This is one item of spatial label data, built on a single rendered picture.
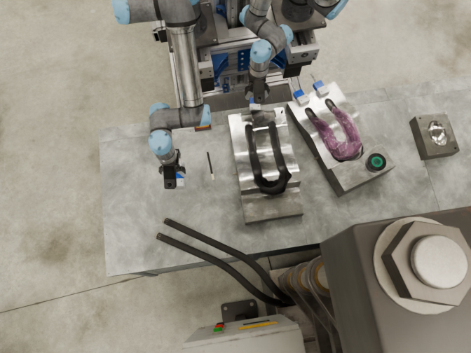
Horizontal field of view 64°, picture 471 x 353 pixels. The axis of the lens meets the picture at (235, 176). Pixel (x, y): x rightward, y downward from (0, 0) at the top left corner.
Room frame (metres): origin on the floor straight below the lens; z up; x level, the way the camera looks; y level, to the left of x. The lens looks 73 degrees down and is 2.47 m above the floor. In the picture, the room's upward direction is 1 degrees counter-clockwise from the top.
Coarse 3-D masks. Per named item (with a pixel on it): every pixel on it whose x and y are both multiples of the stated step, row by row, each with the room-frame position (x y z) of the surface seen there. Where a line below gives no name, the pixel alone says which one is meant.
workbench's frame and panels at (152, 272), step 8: (304, 232) 0.24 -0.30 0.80; (288, 248) 0.17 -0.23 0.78; (296, 248) 0.21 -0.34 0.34; (304, 248) 0.22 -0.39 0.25; (312, 248) 0.23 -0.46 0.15; (256, 256) 0.17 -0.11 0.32; (264, 256) 0.19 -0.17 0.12; (192, 264) 0.13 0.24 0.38; (200, 264) 0.14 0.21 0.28; (208, 264) 0.14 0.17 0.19; (136, 272) 0.07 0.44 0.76; (144, 272) 0.09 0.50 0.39; (152, 272) 0.09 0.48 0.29; (160, 272) 0.10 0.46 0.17
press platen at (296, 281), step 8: (304, 264) 0.07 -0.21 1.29; (296, 272) 0.04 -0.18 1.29; (296, 280) 0.02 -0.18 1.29; (296, 288) 0.00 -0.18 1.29; (304, 288) 0.00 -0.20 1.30; (304, 296) -0.03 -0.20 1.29; (312, 296) -0.03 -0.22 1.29; (312, 304) -0.05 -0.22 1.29; (320, 312) -0.07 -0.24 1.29; (320, 320) -0.09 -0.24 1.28; (328, 320) -0.09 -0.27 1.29; (328, 328) -0.12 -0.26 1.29; (336, 336) -0.14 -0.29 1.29; (336, 344) -0.16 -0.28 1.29; (336, 352) -0.18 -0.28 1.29
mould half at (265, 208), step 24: (240, 120) 0.74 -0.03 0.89; (264, 120) 0.74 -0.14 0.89; (240, 144) 0.62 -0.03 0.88; (264, 144) 0.62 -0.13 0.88; (288, 144) 0.62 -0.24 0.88; (240, 168) 0.50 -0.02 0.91; (264, 168) 0.50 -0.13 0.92; (288, 168) 0.49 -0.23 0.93; (240, 192) 0.40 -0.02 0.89; (288, 192) 0.40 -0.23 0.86; (264, 216) 0.30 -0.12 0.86; (288, 216) 0.30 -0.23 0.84
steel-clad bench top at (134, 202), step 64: (128, 128) 0.75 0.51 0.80; (192, 128) 0.74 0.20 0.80; (384, 128) 0.73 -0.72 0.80; (128, 192) 0.43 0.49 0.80; (192, 192) 0.43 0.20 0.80; (320, 192) 0.42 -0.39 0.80; (384, 192) 0.41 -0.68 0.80; (448, 192) 0.41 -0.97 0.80; (128, 256) 0.14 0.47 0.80; (192, 256) 0.14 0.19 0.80
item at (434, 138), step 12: (420, 120) 0.73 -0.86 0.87; (432, 120) 0.73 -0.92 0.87; (444, 120) 0.73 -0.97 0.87; (420, 132) 0.67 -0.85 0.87; (432, 132) 0.68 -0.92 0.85; (444, 132) 0.67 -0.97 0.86; (420, 144) 0.63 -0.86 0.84; (432, 144) 0.61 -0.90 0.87; (444, 144) 0.61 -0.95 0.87; (456, 144) 0.61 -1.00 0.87; (420, 156) 0.58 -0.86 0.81; (432, 156) 0.56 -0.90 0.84; (444, 156) 0.57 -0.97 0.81
